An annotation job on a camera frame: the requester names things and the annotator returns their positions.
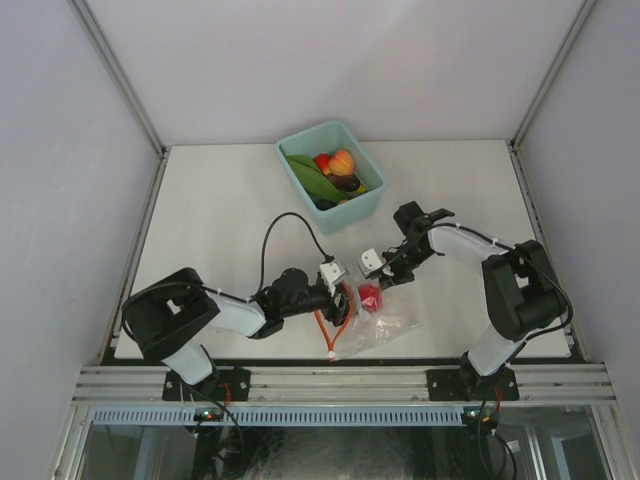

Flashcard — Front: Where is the clear zip top bag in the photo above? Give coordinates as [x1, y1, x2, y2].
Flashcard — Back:
[314, 281, 419, 362]

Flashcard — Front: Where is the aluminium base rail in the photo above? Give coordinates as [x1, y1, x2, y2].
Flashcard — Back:
[72, 364, 616, 406]

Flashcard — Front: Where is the small dark fake food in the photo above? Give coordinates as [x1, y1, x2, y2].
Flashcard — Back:
[315, 199, 336, 211]

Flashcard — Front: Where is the purple fake eggplant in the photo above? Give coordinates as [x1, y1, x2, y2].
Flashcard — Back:
[328, 174, 361, 193]

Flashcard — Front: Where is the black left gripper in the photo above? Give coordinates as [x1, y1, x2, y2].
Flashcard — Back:
[281, 281, 363, 327]

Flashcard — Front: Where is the slotted grey cable duct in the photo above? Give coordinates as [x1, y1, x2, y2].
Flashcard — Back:
[92, 406, 467, 427]

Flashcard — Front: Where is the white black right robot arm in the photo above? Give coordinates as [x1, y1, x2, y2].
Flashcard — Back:
[366, 201, 574, 399]

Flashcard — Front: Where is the green fake leafy vegetable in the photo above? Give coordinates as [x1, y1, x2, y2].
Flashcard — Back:
[278, 146, 348, 204]

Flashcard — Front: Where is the black left camera cable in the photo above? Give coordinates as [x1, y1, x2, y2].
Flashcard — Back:
[122, 212, 334, 346]

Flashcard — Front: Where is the light blue plastic bin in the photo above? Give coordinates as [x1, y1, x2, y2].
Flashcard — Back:
[275, 120, 387, 234]

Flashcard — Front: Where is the red fake apple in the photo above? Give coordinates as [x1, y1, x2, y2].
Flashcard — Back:
[358, 283, 383, 313]

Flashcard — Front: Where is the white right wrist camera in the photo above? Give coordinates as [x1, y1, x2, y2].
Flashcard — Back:
[357, 248, 385, 278]

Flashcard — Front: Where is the orange fake fruit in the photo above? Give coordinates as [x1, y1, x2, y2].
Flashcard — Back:
[328, 149, 355, 176]

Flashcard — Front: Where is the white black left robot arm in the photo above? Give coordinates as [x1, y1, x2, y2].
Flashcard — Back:
[122, 261, 355, 400]

